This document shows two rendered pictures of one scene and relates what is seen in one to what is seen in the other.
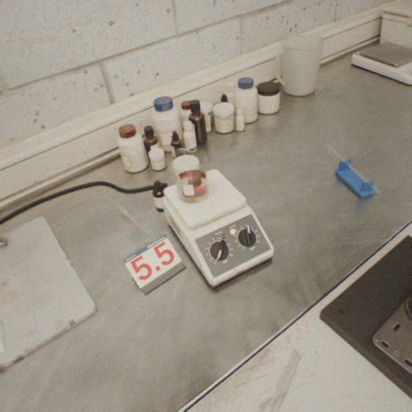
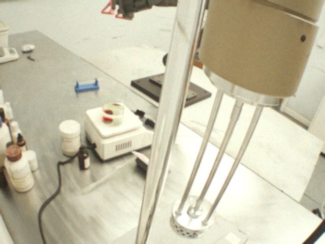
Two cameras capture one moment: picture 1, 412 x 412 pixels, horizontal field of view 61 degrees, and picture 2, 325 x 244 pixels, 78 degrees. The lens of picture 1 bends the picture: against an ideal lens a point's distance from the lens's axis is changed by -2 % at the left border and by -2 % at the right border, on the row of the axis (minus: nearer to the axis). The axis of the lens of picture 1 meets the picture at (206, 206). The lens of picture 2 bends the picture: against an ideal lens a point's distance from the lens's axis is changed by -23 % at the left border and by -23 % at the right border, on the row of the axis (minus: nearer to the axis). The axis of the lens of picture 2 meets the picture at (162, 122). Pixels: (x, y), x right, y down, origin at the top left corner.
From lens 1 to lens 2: 79 cm
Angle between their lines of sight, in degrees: 80
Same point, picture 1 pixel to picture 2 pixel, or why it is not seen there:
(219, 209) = (128, 112)
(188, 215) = (132, 123)
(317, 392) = (205, 118)
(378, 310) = not seen: hidden behind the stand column
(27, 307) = not seen: hidden behind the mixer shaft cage
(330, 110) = (17, 83)
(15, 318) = (207, 236)
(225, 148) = (28, 127)
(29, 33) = not seen: outside the picture
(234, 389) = (212, 138)
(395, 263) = (147, 86)
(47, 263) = (154, 234)
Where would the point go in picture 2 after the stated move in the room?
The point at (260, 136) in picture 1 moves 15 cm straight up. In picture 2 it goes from (24, 111) to (20, 71)
